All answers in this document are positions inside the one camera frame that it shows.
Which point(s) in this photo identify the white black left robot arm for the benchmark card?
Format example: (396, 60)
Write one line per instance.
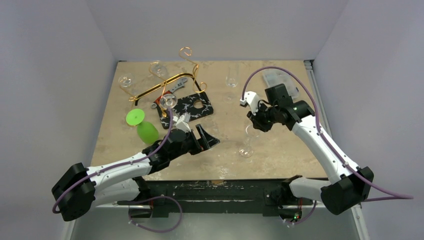
(79, 188)

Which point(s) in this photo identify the clear tall wine glass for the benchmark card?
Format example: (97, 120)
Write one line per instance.
(246, 150)

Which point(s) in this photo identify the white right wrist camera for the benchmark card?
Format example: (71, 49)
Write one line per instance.
(252, 100)

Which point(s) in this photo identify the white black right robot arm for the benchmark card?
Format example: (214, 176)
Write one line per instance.
(347, 183)

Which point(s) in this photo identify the clear champagne flute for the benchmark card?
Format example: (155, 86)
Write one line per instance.
(231, 81)

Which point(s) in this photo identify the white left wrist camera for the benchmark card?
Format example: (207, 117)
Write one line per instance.
(182, 122)

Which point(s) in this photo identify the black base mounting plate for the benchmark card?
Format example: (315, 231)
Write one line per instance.
(268, 197)

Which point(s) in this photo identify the red handled adjustable wrench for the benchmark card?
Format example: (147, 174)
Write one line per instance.
(180, 83)

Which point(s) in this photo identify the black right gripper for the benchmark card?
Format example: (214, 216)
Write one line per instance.
(257, 120)

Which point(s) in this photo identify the gold wire wine glass rack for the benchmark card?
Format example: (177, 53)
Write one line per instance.
(184, 53)

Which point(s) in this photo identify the clear round wine glass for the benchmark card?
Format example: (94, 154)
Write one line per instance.
(126, 80)

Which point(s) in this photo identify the clear stemmed glass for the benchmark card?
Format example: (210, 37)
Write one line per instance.
(167, 102)

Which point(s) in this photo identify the green plastic wine glass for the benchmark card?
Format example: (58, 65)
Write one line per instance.
(146, 131)

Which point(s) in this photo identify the short ribbed clear goblet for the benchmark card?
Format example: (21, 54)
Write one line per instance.
(157, 68)

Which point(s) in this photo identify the clear plastic screw box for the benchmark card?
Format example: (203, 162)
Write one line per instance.
(273, 77)

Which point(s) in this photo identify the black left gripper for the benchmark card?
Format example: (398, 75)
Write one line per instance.
(198, 145)

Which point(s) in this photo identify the black marbled rack base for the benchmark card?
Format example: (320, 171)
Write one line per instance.
(197, 105)

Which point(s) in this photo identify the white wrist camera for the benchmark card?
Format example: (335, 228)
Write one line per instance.
(252, 100)
(182, 122)

